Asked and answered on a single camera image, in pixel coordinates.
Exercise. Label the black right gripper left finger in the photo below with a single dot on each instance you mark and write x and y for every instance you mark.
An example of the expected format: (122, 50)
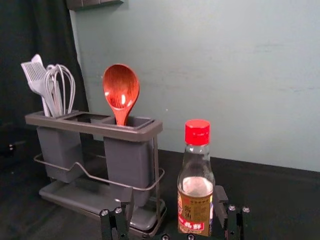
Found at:
(126, 197)

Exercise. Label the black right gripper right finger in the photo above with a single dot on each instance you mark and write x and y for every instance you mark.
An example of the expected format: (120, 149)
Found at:
(220, 200)

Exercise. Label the clear bottle with red cap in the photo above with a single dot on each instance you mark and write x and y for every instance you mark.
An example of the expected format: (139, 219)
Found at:
(196, 175)

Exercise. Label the grey plastic rack bin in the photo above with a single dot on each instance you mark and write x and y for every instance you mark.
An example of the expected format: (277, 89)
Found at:
(127, 162)
(60, 152)

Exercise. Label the grey drip tray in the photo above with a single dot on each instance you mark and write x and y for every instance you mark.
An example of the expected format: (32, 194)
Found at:
(82, 197)

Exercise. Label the black table cloth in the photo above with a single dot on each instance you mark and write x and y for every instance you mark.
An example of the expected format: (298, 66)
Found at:
(275, 200)

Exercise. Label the dark grey utensil rack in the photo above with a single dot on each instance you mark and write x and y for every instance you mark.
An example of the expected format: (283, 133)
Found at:
(95, 125)

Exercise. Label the red-brown wooden spoon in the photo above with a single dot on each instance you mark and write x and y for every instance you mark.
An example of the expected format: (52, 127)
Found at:
(121, 87)

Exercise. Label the grey slotted spatula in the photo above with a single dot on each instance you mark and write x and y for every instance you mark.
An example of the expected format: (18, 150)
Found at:
(33, 75)

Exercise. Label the grey pointed spatula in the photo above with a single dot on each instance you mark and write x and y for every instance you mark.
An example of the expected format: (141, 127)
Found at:
(37, 58)

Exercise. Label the black curtain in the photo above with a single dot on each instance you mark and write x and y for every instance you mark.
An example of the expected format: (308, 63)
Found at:
(32, 30)

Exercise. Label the dark wall-mounted box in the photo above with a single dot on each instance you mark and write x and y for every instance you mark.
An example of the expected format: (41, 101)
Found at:
(95, 3)

